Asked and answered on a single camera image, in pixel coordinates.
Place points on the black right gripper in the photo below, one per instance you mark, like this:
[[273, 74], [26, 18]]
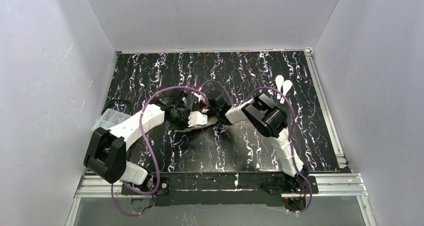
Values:
[[214, 103]]

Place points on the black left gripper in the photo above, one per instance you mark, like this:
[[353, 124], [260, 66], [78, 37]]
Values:
[[183, 113]]

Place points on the white spoon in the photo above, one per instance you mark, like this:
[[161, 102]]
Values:
[[286, 86], [279, 80]]

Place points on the beige cloth napkin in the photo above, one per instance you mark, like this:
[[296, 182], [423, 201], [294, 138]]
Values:
[[210, 122]]

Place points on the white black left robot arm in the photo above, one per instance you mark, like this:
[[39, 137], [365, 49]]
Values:
[[106, 155]]

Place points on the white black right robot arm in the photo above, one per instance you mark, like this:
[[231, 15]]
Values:
[[268, 118]]

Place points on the clear plastic box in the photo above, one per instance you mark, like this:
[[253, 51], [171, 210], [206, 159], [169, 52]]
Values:
[[110, 118]]

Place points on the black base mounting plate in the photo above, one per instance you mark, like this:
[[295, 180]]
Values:
[[212, 188]]

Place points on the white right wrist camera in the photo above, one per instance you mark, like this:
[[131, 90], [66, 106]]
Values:
[[200, 97]]

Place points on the aluminium front frame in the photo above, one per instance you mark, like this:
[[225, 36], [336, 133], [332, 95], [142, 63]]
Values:
[[329, 185]]

